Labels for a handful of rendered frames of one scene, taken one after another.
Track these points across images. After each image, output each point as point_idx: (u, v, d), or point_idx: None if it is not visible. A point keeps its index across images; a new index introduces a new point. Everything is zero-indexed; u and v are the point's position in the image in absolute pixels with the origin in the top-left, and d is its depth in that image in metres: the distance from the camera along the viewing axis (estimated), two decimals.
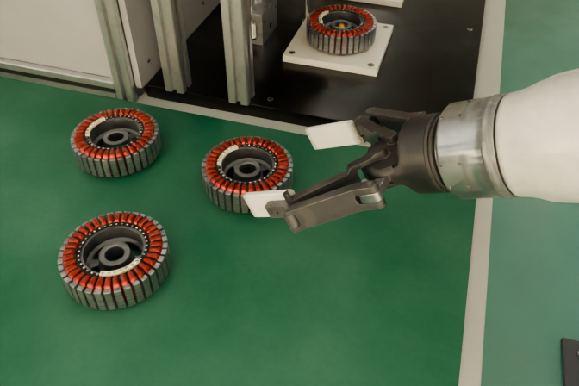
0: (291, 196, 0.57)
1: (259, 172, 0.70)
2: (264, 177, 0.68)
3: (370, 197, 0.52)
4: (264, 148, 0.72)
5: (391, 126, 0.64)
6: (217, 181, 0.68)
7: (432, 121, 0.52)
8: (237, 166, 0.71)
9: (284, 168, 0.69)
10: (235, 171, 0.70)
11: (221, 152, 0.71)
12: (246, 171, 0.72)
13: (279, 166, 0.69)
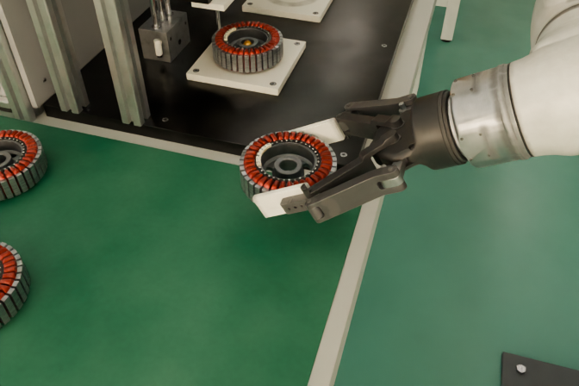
0: (308, 188, 0.58)
1: (301, 167, 0.66)
2: (311, 171, 0.64)
3: (391, 182, 0.54)
4: (298, 141, 0.68)
5: (377, 115, 0.66)
6: (264, 183, 0.63)
7: (442, 98, 0.54)
8: (277, 164, 0.66)
9: (329, 158, 0.65)
10: (277, 169, 0.65)
11: (256, 152, 0.66)
12: (284, 169, 0.68)
13: (323, 157, 0.65)
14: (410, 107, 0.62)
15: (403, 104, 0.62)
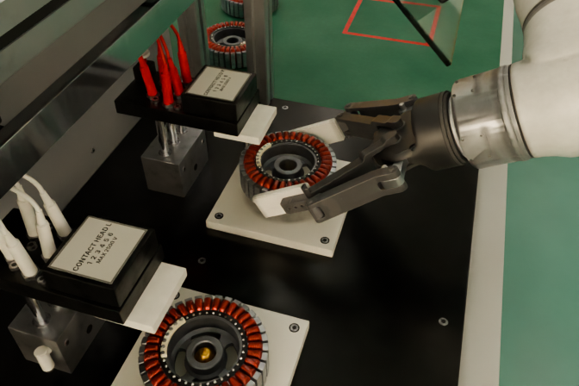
0: (309, 188, 0.58)
1: (301, 167, 0.66)
2: (311, 171, 0.64)
3: (392, 182, 0.54)
4: (298, 141, 0.68)
5: (378, 115, 0.66)
6: (264, 183, 0.63)
7: (443, 99, 0.54)
8: (277, 164, 0.66)
9: (329, 158, 0.65)
10: (277, 169, 0.65)
11: (256, 152, 0.66)
12: (284, 169, 0.68)
13: (323, 158, 0.65)
14: (410, 108, 0.63)
15: (403, 105, 0.63)
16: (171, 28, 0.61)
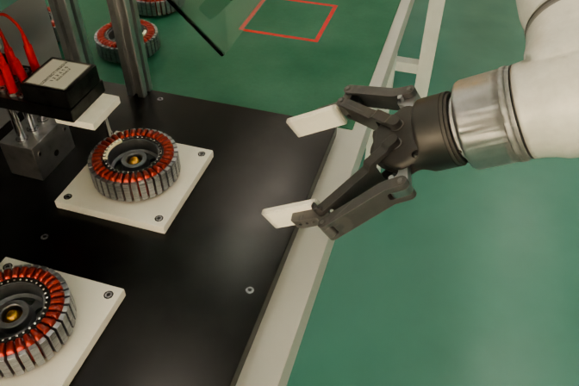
0: (351, 115, 0.68)
1: (146, 161, 0.73)
2: (151, 164, 0.71)
3: (413, 94, 0.63)
4: (147, 138, 0.75)
5: (361, 202, 0.57)
6: (105, 174, 0.70)
7: None
8: (123, 158, 0.73)
9: (170, 153, 0.72)
10: (122, 163, 0.72)
11: (106, 146, 0.73)
12: None
13: (164, 152, 0.72)
14: (405, 183, 0.56)
15: None
16: (13, 22, 0.67)
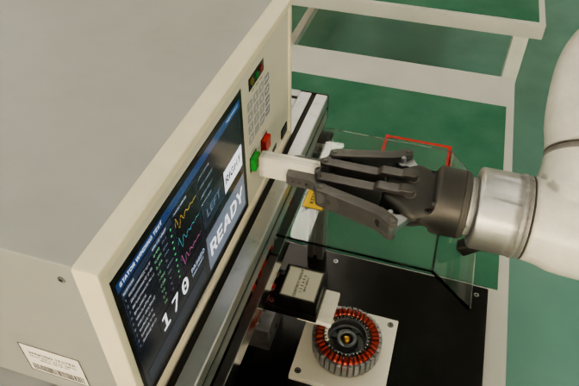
0: None
1: (357, 339, 0.92)
2: (364, 345, 0.90)
3: None
4: (353, 317, 0.94)
5: (357, 204, 0.62)
6: (332, 357, 0.89)
7: None
8: (339, 338, 0.92)
9: (376, 335, 0.91)
10: (339, 342, 0.91)
11: (324, 327, 0.92)
12: None
13: (372, 334, 0.91)
14: (395, 226, 0.60)
15: None
16: None
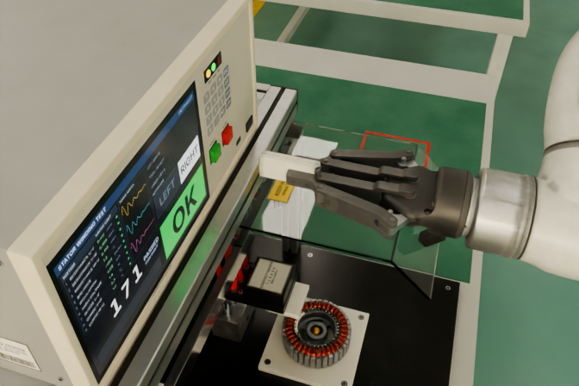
0: None
1: (326, 332, 0.93)
2: (333, 337, 0.91)
3: (402, 158, 0.68)
4: (323, 309, 0.95)
5: (357, 204, 0.62)
6: (301, 348, 0.90)
7: None
8: (308, 329, 0.93)
9: (345, 326, 0.92)
10: (308, 334, 0.92)
11: (294, 320, 0.93)
12: None
13: (342, 326, 0.92)
14: (395, 226, 0.60)
15: None
16: (236, 237, 0.87)
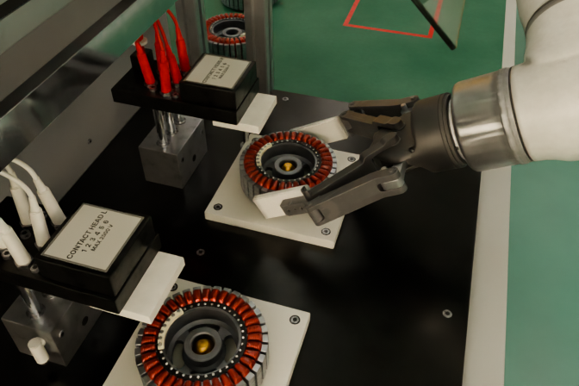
0: (352, 131, 0.69)
1: (301, 167, 0.66)
2: (311, 171, 0.64)
3: None
4: (299, 142, 0.68)
5: (351, 191, 0.56)
6: (264, 183, 0.63)
7: None
8: (277, 164, 0.66)
9: (329, 159, 0.65)
10: (277, 170, 0.65)
11: (256, 152, 0.66)
12: None
13: (324, 158, 0.65)
14: (398, 177, 0.55)
15: (395, 183, 0.56)
16: (169, 14, 0.60)
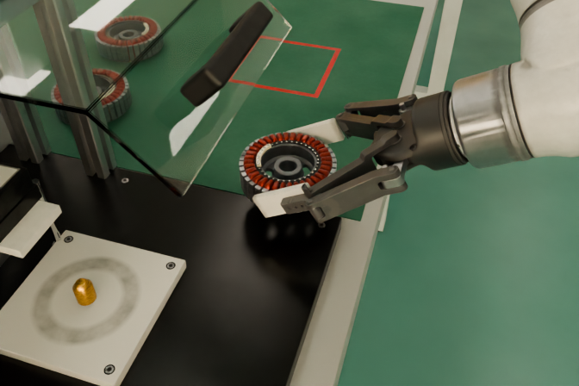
0: (349, 133, 0.69)
1: (301, 168, 0.66)
2: (311, 171, 0.65)
3: (414, 104, 0.64)
4: (298, 142, 0.68)
5: (352, 189, 0.57)
6: (264, 183, 0.63)
7: None
8: (277, 165, 0.66)
9: (329, 159, 0.66)
10: (277, 170, 0.66)
11: (256, 152, 0.67)
12: (284, 170, 0.68)
13: (323, 158, 0.66)
14: (399, 176, 0.55)
15: None
16: None
